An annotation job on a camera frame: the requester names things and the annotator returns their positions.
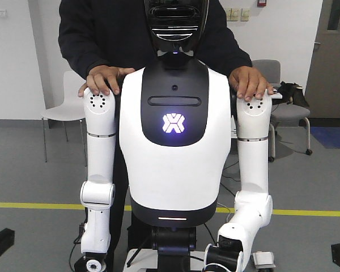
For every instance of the person's left hand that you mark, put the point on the person's left hand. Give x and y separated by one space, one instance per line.
249 83

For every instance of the person's right hand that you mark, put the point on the person's right hand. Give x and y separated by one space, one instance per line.
104 79

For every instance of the grey office chair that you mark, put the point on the grey office chair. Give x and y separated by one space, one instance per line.
281 111

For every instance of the white plastic chair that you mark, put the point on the white plastic chair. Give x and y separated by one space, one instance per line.
71 109

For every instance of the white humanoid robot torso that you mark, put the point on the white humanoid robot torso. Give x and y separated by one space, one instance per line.
175 135

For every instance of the black robot head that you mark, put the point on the black robot head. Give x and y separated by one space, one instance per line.
176 26

